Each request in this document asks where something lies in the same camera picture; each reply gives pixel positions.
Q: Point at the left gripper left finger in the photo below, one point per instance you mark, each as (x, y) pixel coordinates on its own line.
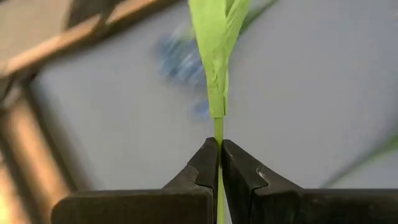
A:
(140, 208)

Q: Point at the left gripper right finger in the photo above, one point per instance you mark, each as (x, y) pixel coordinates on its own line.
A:
(311, 208)

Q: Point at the blue artificial flower bunch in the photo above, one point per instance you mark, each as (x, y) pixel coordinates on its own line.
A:
(180, 62)

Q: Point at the yellow artificial tulip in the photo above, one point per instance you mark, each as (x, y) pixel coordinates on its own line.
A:
(217, 46)

